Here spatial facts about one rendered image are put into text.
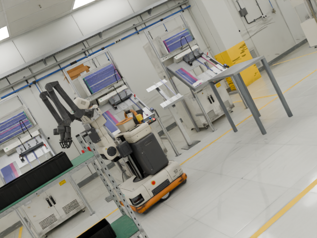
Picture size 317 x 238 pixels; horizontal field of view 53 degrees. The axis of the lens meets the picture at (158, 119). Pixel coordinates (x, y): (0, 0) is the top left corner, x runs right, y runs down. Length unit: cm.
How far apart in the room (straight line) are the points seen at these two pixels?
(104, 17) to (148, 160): 404
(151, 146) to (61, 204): 180
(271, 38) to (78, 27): 466
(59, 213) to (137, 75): 326
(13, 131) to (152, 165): 214
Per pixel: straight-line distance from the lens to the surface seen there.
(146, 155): 339
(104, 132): 345
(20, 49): 646
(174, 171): 349
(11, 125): 475
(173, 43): 541
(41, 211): 470
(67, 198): 469
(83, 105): 338
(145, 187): 336
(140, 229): 232
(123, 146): 337
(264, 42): 846
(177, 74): 514
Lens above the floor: 124
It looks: 8 degrees down
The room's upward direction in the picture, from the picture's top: 29 degrees counter-clockwise
